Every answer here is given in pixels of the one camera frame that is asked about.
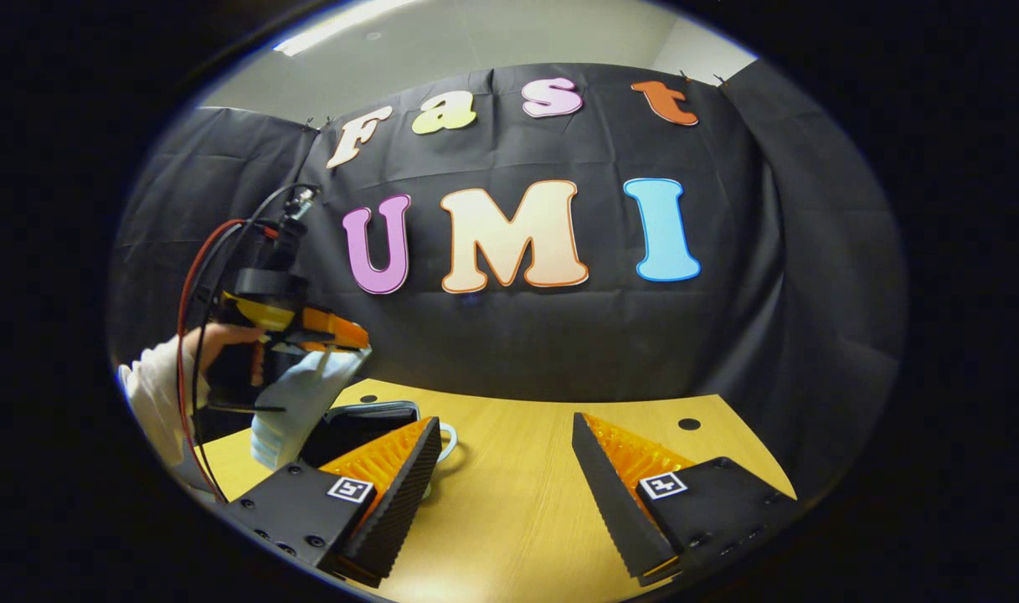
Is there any white suitcase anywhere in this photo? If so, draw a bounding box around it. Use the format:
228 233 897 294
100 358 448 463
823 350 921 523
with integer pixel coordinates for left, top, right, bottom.
250 347 461 502

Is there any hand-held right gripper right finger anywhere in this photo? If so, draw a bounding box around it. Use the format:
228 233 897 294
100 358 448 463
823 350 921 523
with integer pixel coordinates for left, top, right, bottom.
571 412 803 587

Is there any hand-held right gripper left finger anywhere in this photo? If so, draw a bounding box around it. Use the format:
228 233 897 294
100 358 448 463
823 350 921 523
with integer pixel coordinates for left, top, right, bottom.
224 416 443 589

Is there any red cable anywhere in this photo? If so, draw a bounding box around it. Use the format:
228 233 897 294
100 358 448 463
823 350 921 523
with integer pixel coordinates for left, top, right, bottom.
176 219 280 505

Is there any black cable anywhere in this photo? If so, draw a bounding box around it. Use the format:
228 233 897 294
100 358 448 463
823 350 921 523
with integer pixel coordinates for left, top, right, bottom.
191 182 319 505

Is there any ceiling light panel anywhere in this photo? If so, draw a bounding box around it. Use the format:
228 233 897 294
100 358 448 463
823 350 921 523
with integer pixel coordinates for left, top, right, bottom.
272 0 419 58

